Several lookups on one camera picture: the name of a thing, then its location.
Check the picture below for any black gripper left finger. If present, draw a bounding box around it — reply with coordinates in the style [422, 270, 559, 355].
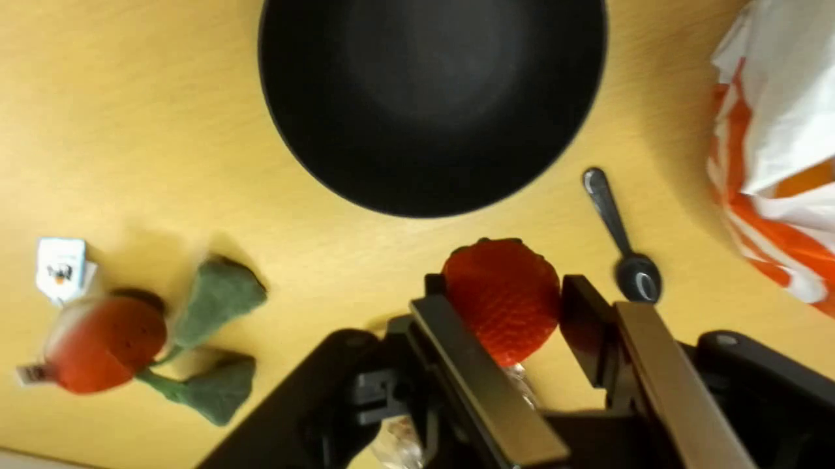
[409, 274, 572, 469]

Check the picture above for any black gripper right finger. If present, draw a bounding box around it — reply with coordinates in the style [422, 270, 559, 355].
[561, 276, 756, 469]

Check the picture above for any red toy strawberry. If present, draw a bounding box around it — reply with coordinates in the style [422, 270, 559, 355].
[440, 236, 561, 368]

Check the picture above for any black bowl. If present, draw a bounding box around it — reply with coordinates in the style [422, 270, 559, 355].
[257, 0, 607, 218]

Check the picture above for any clear bag of snacks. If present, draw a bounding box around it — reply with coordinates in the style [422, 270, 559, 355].
[371, 362, 539, 469]

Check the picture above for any white orange plastic bag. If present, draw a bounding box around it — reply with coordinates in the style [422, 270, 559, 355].
[708, 0, 835, 314]

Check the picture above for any black spoon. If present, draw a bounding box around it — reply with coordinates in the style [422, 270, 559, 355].
[582, 167, 662, 305]

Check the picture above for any red plush radish toy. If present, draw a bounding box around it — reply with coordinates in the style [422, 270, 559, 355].
[15, 256, 268, 425]

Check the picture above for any white paper tag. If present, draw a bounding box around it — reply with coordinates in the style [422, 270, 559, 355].
[33, 236, 97, 305]

